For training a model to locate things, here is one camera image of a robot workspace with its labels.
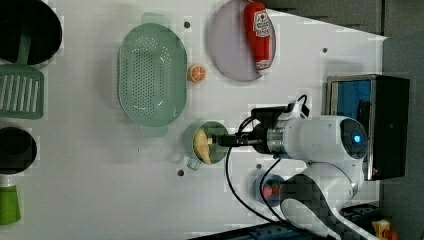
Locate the yellow plush banana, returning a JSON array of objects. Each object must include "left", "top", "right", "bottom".
[{"left": 193, "top": 129, "right": 213, "bottom": 165}]

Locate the red strawberry toy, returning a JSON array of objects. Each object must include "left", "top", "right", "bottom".
[{"left": 262, "top": 180, "right": 281, "bottom": 201}]

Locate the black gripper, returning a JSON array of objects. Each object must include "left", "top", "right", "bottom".
[{"left": 212, "top": 123, "right": 270, "bottom": 154}]

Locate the red plush ketchup bottle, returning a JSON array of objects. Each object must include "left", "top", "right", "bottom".
[{"left": 243, "top": 1, "right": 271, "bottom": 75}]

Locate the green bottle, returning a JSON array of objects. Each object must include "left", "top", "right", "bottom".
[{"left": 0, "top": 175, "right": 21, "bottom": 225}]

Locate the silver toaster oven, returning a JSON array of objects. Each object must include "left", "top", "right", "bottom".
[{"left": 326, "top": 74, "right": 410, "bottom": 181}]

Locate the green slotted spatula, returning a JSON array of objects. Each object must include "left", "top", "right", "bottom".
[{"left": 0, "top": 32, "right": 44, "bottom": 120}]

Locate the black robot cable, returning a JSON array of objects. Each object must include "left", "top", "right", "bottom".
[{"left": 224, "top": 116, "right": 301, "bottom": 234}]

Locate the lilac round plate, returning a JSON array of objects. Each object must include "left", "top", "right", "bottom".
[{"left": 209, "top": 0, "right": 276, "bottom": 81}]

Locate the blue cup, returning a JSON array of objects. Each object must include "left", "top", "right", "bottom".
[{"left": 254, "top": 174, "right": 284, "bottom": 207}]

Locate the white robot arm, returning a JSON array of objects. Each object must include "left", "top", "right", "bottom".
[{"left": 207, "top": 116, "right": 378, "bottom": 240}]

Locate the green perforated colander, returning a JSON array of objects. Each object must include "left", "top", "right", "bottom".
[{"left": 117, "top": 12, "right": 187, "bottom": 138}]

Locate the orange slice toy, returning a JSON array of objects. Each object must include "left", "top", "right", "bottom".
[{"left": 188, "top": 64, "right": 207, "bottom": 83}]

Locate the black round container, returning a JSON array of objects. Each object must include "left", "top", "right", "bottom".
[{"left": 0, "top": 127, "right": 37, "bottom": 175}]

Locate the blue metal frame rail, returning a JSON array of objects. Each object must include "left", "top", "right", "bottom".
[{"left": 190, "top": 204, "right": 383, "bottom": 240}]

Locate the black round pot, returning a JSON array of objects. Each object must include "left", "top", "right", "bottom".
[{"left": 0, "top": 0, "right": 62, "bottom": 65}]

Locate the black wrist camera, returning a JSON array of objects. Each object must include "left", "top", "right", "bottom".
[{"left": 251, "top": 106, "right": 286, "bottom": 124}]

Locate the yellow red stop button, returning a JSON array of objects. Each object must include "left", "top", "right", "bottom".
[{"left": 372, "top": 219, "right": 399, "bottom": 240}]

